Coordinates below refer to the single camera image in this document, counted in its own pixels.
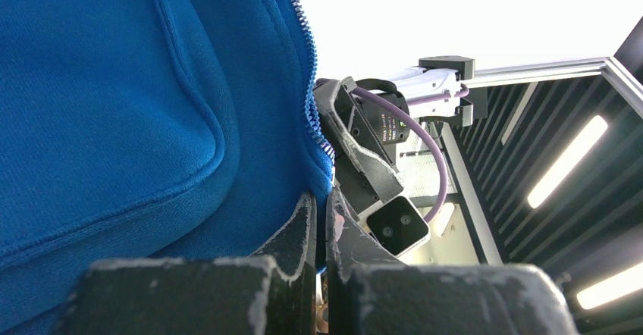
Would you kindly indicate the blue zip-up jacket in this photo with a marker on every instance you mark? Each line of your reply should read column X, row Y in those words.
column 148, row 128

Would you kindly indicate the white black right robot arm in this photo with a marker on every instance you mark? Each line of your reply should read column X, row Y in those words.
column 431, row 91

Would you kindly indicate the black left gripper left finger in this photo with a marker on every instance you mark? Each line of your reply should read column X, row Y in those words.
column 271, row 291

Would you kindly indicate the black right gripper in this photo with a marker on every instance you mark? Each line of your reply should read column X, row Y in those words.
column 363, row 170

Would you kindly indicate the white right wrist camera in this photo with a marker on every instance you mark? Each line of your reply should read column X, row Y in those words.
column 397, row 225

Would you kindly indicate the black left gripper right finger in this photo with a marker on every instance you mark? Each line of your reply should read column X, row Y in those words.
column 372, row 292

